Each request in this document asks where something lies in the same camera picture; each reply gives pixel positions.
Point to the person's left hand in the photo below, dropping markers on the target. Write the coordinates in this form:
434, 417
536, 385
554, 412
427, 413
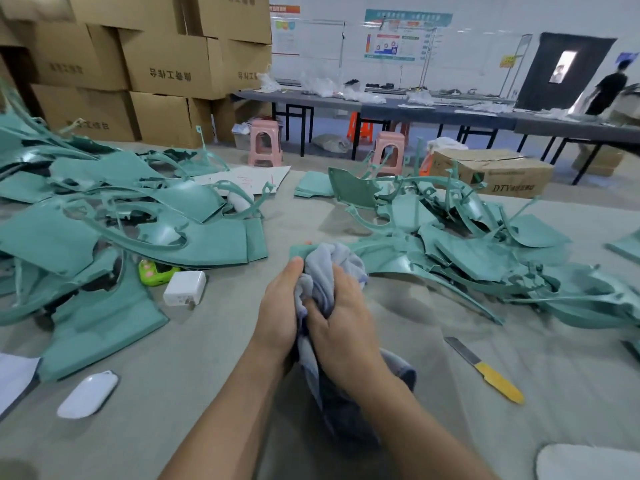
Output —
278, 315

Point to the person's right hand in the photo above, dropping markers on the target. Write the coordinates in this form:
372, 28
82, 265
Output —
345, 340

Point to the grey-blue wiping cloth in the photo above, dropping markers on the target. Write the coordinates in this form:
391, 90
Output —
320, 270

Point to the pile of green plastic parts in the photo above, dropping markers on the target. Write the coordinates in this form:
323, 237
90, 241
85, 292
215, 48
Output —
100, 235

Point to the brown cardboard box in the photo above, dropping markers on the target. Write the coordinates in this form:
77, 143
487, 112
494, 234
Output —
492, 173

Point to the stack of brown cardboard boxes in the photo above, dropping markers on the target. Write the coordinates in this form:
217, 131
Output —
140, 65

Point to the person's right forearm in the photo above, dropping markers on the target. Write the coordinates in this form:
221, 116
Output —
420, 435

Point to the person's left forearm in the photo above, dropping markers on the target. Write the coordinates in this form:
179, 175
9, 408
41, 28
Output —
225, 425

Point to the white power adapter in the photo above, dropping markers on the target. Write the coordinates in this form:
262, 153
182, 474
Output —
185, 288

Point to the green and yellow gadget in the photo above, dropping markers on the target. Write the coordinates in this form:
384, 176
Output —
157, 272

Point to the white paper sheet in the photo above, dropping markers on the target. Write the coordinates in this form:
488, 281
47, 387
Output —
245, 180

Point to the pink plastic stool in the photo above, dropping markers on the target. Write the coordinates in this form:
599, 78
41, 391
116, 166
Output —
389, 153
265, 143

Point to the orange object under table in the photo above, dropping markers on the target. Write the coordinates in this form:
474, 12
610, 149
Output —
361, 128

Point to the white oval plastic piece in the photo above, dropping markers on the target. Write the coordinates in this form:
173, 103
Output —
87, 395

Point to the heap of clear plastic bags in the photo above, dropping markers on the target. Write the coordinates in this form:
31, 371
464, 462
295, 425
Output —
325, 88

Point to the long grey work table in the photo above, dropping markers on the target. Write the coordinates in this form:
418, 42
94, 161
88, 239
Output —
450, 107

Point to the white foam sheet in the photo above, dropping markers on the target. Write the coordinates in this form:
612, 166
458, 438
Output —
590, 462

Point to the dark door with window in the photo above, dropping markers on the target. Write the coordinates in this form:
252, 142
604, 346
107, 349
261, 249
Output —
563, 70

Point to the colourful wall poster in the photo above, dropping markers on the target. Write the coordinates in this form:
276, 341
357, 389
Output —
392, 45

